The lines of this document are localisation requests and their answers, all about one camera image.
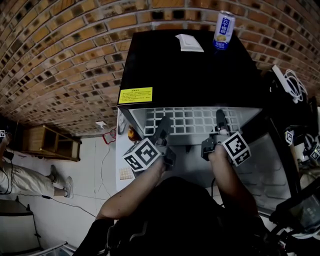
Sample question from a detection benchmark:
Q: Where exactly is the black mini fridge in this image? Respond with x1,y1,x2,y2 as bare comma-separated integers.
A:
116,29,266,188

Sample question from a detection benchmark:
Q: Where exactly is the white wire fridge shelf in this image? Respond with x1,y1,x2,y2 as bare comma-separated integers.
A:
143,106,242,136

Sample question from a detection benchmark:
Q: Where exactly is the person's left forearm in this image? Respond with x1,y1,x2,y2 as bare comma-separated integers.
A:
96,157,167,221

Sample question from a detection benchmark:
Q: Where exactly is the black side stand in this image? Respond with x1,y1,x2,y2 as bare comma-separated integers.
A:
261,69,320,131

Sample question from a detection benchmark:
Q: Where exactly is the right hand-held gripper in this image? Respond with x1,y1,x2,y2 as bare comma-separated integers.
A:
201,108,251,167

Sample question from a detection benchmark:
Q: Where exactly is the beige grid pad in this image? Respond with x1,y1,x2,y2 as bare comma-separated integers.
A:
118,166,134,181

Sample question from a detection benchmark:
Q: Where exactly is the white floor cable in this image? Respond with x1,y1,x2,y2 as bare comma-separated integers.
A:
93,146,112,198

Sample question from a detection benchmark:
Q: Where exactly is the black floor cable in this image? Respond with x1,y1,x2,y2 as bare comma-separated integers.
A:
17,192,97,218

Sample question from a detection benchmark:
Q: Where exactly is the wooden shelf cabinet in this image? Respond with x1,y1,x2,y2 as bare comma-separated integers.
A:
21,124,83,163

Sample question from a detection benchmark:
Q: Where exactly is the white cabinet dark top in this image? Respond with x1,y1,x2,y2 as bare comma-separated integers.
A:
0,198,42,255

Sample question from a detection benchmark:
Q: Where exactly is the white coiled cable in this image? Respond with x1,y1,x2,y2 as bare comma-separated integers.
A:
283,69,308,105

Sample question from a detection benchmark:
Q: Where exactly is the person's right forearm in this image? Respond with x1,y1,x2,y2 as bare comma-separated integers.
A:
208,143,260,216

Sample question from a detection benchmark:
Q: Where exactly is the white power strip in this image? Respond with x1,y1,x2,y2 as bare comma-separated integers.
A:
271,64,288,93

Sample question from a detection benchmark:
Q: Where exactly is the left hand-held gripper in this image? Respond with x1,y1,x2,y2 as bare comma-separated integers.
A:
121,115,177,173

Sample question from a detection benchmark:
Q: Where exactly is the blue white drink can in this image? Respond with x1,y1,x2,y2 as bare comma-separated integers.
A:
212,9,236,51

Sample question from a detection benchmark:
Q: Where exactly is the black monitor on arm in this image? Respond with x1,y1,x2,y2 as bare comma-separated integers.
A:
274,193,320,235

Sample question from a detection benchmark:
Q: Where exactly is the white printed plastic package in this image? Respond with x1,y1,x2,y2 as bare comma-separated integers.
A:
117,109,128,136

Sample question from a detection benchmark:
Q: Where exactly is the person's black shirt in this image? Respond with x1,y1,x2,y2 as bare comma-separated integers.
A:
72,176,288,256

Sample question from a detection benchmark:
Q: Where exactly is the white flat card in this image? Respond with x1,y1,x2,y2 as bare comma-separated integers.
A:
174,33,205,53

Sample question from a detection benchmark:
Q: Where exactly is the yellow warning sticker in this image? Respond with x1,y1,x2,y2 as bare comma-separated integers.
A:
118,86,153,105

